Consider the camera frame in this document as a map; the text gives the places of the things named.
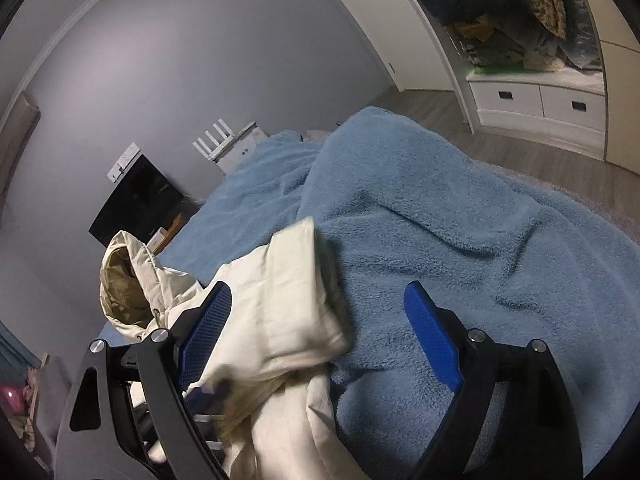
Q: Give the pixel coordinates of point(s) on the white wardrobe with drawers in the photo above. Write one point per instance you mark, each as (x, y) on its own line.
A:
(558, 72)

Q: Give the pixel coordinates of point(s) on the white box above television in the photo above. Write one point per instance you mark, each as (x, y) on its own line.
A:
(124, 161)

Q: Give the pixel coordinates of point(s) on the blue fleece blanket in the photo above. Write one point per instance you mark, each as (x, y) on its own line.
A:
(396, 203)

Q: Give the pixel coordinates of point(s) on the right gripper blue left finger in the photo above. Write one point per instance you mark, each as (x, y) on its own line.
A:
(170, 361)

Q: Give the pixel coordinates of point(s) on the cream hooded jacket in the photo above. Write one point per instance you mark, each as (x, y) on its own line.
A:
(287, 322)

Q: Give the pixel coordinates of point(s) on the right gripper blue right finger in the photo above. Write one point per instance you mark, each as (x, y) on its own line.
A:
(537, 435)

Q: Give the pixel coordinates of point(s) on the black wall television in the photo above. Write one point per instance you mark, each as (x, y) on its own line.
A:
(142, 203)

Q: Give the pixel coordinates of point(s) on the pile of clothes in wardrobe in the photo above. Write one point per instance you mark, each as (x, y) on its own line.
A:
(533, 34)

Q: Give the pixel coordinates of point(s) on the pink round object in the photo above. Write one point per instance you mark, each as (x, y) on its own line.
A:
(13, 400)

